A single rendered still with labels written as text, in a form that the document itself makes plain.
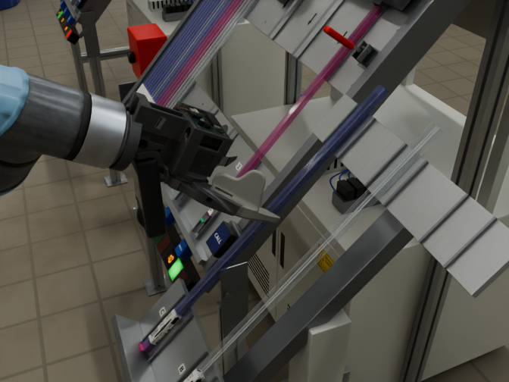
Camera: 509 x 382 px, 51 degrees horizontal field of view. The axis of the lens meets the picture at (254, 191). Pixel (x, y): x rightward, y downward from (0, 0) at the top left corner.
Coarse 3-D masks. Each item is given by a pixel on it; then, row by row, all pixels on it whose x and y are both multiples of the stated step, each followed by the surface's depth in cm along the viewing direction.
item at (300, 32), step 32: (288, 0) 111; (320, 0) 104; (352, 0) 97; (416, 0) 86; (288, 32) 107; (320, 32) 100; (352, 32) 94; (384, 32) 88; (320, 64) 96; (352, 64) 90
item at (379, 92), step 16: (368, 96) 70; (384, 96) 70; (368, 112) 70; (352, 128) 71; (336, 144) 71; (320, 160) 72; (304, 176) 72; (288, 192) 73; (272, 208) 74; (256, 224) 74; (240, 240) 75; (224, 256) 76; (208, 272) 77; (192, 288) 78; (192, 304) 78; (144, 352) 79
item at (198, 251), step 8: (168, 192) 111; (168, 200) 109; (176, 208) 107; (176, 216) 105; (184, 216) 106; (184, 224) 102; (184, 232) 101; (192, 232) 102; (192, 240) 99; (192, 248) 97; (200, 248) 98; (200, 256) 95; (200, 264) 95
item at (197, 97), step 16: (192, 96) 123; (208, 96) 119; (240, 144) 103; (240, 160) 101; (272, 176) 93; (176, 192) 112; (192, 208) 106; (208, 208) 102; (192, 224) 104; (208, 224) 100; (208, 256) 97
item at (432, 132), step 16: (432, 128) 61; (416, 144) 62; (400, 160) 62; (384, 176) 63; (400, 176) 63; (368, 192) 63; (384, 192) 63; (352, 208) 64; (368, 208) 64; (336, 224) 65; (352, 224) 64; (320, 240) 65; (336, 240) 65; (304, 256) 66; (320, 256) 65; (288, 272) 67; (304, 272) 66; (288, 288) 66; (272, 304) 67; (256, 320) 67; (240, 336) 68; (224, 352) 68; (208, 368) 69
